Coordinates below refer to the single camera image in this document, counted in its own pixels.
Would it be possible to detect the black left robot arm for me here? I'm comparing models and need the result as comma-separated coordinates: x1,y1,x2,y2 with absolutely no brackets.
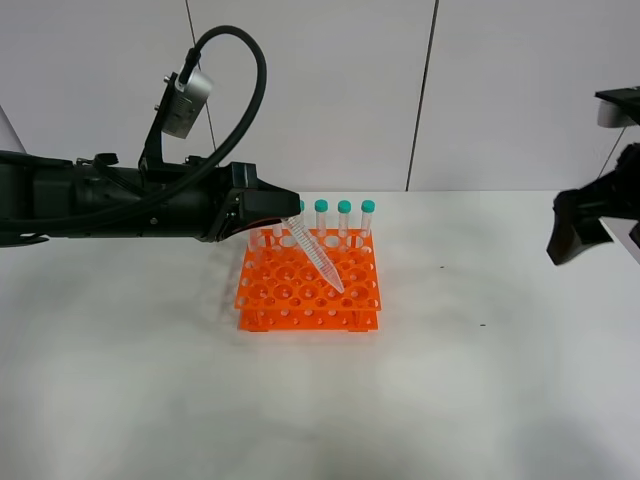
1,151,301,248

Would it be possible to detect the green-capped tube front left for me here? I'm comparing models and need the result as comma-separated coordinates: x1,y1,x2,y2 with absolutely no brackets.
248,228,262,264

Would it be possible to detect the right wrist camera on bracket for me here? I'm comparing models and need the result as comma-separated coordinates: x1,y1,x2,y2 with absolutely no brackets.
595,86,640,129

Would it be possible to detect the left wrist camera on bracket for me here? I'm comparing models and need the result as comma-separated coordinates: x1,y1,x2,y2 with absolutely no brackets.
138,49,213,181

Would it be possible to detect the orange plastic test tube rack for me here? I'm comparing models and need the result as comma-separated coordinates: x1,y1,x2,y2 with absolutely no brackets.
234,228,382,332

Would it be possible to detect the green-capped test tube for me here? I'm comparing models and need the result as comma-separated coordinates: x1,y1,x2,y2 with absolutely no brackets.
282,216,345,293

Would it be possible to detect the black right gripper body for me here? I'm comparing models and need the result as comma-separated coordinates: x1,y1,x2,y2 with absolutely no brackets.
596,143,639,220

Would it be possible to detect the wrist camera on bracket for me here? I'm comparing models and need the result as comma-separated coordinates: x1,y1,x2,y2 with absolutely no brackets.
595,86,640,129
138,49,213,181

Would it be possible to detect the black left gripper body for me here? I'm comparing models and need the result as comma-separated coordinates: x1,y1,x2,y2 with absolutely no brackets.
200,162,259,243

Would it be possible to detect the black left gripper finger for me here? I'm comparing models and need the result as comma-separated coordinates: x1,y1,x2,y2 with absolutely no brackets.
231,180,301,234

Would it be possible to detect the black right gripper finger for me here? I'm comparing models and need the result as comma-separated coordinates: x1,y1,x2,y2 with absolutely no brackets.
546,180,613,265

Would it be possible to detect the black left camera cable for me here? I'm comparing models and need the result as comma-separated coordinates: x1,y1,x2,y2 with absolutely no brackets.
79,24,268,236

